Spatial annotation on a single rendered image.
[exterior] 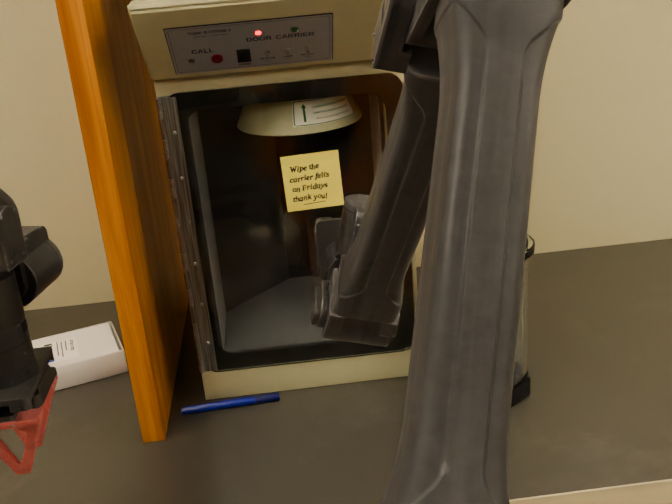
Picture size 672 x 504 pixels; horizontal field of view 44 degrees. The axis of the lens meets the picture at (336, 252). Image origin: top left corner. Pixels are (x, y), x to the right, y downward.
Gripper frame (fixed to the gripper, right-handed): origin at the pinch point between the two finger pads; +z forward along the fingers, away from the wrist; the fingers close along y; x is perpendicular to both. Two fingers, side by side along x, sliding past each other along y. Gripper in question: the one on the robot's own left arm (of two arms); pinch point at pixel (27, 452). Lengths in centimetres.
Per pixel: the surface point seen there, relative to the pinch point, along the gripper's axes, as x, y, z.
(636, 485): -66, 3, 16
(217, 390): -16.1, 32.8, 14.7
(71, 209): 10, 76, -2
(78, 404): 4.8, 36.1, 16.1
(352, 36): -39, 27, -34
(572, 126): -84, 76, -8
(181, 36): -19.1, 24.4, -36.5
